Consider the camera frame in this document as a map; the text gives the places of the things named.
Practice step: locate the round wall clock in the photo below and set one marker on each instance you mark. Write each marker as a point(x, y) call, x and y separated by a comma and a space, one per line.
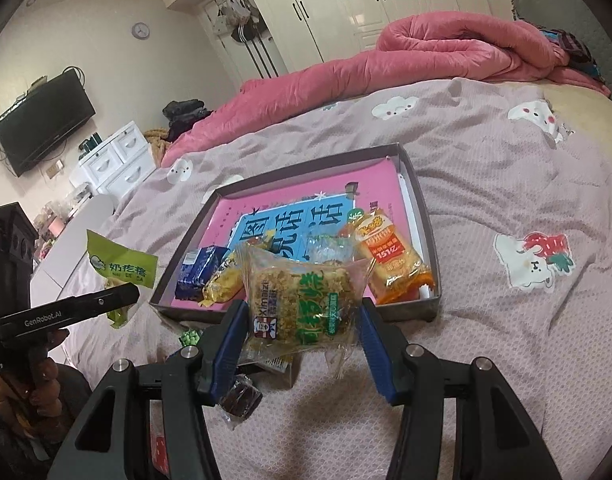
point(141, 30)

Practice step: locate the hanging bags and caps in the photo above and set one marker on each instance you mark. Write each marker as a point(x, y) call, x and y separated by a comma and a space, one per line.
point(238, 17)

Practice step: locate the black television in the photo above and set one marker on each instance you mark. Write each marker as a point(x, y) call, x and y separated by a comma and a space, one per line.
point(41, 125)

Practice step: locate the green yellow noodle snack packet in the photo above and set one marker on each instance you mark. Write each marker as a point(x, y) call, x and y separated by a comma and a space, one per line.
point(301, 305)

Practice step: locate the striped clothing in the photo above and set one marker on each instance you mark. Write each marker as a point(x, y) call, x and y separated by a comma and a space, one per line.
point(575, 50)

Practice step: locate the pink quilt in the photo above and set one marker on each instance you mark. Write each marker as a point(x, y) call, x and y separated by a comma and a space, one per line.
point(435, 45)

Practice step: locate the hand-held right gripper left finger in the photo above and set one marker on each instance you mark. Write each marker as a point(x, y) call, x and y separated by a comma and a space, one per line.
point(236, 340)

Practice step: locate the person's left hand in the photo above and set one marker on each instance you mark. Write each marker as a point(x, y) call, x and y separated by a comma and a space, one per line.
point(36, 390)

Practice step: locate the white door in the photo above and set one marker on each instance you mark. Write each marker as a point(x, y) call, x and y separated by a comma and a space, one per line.
point(211, 55)

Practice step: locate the light green snack packet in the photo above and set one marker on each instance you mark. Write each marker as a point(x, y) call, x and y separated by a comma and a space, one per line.
point(121, 265)

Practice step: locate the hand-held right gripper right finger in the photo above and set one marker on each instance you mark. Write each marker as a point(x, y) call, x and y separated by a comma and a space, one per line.
point(373, 345)

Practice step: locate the white round table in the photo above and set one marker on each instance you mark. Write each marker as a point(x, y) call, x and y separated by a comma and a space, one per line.
point(76, 230)

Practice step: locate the beige mattress pad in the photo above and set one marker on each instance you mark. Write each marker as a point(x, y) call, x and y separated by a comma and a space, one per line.
point(595, 120)

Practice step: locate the dark clothes pile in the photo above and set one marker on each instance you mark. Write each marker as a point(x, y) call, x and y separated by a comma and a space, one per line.
point(186, 117)

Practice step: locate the orange rice cracker packet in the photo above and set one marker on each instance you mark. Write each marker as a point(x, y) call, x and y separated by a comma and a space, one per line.
point(390, 255)

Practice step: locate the blue cookie packet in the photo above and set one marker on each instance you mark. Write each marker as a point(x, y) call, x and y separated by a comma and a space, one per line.
point(198, 270)

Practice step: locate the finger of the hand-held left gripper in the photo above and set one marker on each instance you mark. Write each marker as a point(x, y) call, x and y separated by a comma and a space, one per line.
point(118, 300)

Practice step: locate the green pea snack packet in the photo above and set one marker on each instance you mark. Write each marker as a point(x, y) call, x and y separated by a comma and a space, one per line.
point(191, 337)

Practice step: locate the white drawer cabinet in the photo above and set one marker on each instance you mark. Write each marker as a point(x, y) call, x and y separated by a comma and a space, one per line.
point(116, 160)

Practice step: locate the small dark chocolate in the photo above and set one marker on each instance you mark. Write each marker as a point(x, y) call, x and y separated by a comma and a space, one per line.
point(241, 395)

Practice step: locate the cream wardrobe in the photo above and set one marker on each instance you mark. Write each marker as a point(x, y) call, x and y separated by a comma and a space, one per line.
point(385, 0)

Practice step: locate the yellow chip packet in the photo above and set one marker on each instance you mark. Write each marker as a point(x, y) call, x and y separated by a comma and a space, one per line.
point(226, 282)

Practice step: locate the pink children's book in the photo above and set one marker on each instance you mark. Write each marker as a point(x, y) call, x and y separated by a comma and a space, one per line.
point(286, 200)

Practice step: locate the clear packet of brown snacks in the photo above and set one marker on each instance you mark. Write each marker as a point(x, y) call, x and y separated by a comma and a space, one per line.
point(328, 247)

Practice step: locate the assorted desk items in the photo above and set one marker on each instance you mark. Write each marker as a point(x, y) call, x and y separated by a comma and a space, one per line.
point(53, 220)

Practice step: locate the grey cardboard box tray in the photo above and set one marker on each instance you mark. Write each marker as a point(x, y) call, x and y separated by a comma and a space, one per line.
point(410, 185)

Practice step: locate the grey sofa cushion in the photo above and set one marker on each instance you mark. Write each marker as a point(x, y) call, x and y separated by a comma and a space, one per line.
point(600, 25)

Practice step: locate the brown knit blanket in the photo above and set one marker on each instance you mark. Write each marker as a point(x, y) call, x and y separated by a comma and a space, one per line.
point(156, 145)

